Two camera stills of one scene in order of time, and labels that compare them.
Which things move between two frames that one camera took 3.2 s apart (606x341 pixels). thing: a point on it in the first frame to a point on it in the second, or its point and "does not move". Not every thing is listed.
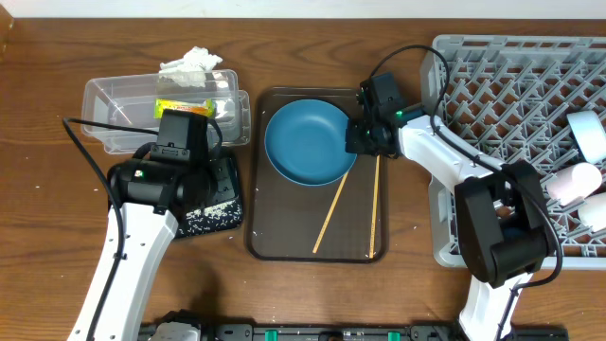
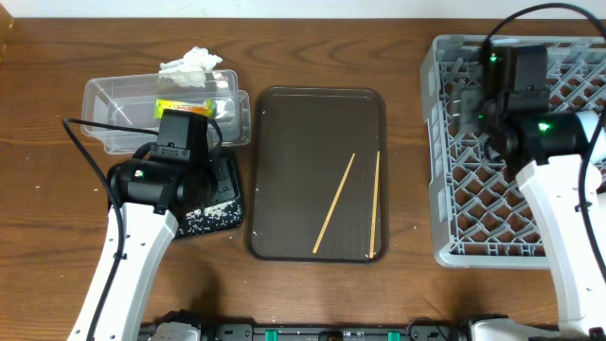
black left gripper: [230, 184] does not move
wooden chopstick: [376, 189] does not move
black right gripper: [355, 143] to [465, 101]
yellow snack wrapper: [203, 105] does not move
